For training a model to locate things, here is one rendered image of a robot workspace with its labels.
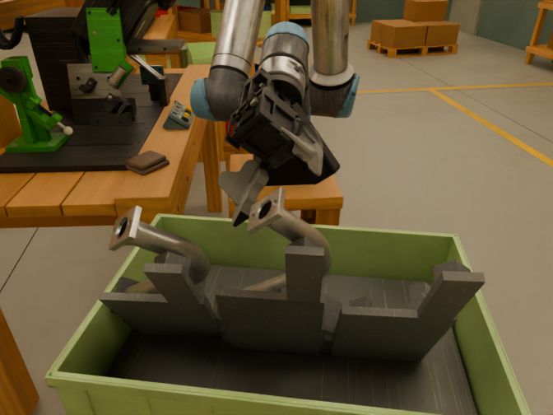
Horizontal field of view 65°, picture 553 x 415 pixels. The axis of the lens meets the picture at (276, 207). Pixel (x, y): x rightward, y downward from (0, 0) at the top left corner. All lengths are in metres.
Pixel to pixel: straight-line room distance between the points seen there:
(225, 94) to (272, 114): 0.26
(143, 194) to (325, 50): 0.58
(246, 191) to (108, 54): 1.20
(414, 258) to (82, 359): 0.63
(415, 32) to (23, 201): 6.73
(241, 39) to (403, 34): 6.57
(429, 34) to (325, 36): 6.58
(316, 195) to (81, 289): 1.48
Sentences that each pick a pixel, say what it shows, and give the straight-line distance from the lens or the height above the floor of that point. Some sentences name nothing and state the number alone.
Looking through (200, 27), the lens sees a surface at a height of 0.78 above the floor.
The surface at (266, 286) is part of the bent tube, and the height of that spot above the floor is 1.01.
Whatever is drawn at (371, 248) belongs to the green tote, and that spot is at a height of 0.92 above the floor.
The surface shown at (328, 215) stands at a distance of 1.25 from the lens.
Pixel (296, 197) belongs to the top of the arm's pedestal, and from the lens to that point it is 1.21.
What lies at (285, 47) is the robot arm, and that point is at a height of 1.32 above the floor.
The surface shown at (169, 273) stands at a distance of 0.52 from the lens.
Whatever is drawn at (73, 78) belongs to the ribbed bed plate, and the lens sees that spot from 1.77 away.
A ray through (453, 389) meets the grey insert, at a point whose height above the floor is 0.85.
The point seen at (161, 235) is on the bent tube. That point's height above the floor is 1.14.
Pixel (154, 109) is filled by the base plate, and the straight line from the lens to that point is 1.83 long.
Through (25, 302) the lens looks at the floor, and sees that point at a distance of 2.43.
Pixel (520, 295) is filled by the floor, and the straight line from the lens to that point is 2.46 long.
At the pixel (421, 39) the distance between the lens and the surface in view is 7.58.
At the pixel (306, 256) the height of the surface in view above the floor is 1.14.
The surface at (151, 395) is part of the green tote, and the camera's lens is 0.63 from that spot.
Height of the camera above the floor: 1.44
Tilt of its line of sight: 31 degrees down
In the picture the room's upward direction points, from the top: straight up
